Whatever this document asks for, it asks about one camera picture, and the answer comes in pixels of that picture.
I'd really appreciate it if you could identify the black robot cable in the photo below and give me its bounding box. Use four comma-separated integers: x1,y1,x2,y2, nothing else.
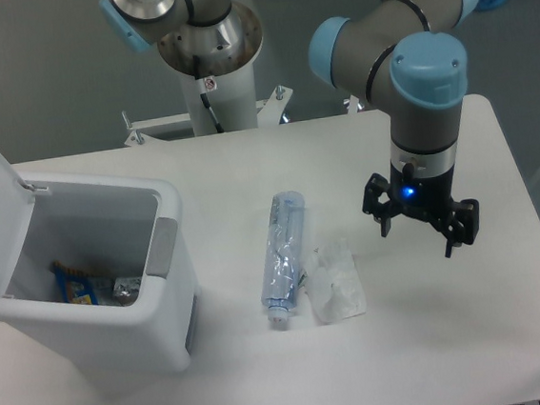
190,52,226,136

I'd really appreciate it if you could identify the silver foil wrapper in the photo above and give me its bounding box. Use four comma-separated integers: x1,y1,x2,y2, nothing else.
111,276,142,307

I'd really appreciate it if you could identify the blue snack wrapper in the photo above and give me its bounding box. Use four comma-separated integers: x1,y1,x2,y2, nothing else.
51,261,99,306

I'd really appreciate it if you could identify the crushed clear plastic bottle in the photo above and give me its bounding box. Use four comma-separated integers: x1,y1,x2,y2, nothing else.
260,191,305,330

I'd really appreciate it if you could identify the white trash can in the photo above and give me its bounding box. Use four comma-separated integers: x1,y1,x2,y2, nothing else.
0,172,197,374

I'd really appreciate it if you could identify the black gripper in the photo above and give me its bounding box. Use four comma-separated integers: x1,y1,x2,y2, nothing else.
362,164,480,258

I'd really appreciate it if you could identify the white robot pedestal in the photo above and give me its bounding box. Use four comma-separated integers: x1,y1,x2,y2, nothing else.
122,2,294,146

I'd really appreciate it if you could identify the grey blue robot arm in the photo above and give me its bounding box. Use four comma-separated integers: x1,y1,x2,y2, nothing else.
99,0,480,249

